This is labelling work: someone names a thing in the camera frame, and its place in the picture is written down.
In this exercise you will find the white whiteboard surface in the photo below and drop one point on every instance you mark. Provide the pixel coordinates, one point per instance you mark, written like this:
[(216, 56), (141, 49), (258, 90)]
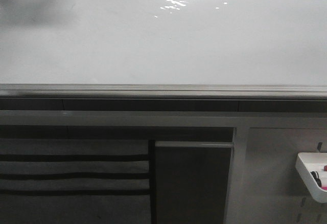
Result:
[(173, 48)]

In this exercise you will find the grey fabric pocket organizer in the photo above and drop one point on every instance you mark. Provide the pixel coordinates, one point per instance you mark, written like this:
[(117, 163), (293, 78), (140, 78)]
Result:
[(75, 181)]

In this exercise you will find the grey metal whiteboard stand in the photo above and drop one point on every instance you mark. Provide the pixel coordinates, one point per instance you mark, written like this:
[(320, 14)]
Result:
[(192, 143)]

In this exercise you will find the white perforated side panel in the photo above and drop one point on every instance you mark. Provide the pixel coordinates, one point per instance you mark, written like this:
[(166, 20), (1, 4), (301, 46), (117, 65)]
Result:
[(266, 187)]

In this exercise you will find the white plastic marker tray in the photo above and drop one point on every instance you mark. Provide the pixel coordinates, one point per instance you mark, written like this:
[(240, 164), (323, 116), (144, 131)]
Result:
[(312, 161)]

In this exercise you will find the black capped whiteboard marker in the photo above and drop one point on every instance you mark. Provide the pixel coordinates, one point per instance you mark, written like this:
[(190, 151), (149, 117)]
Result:
[(319, 174)]

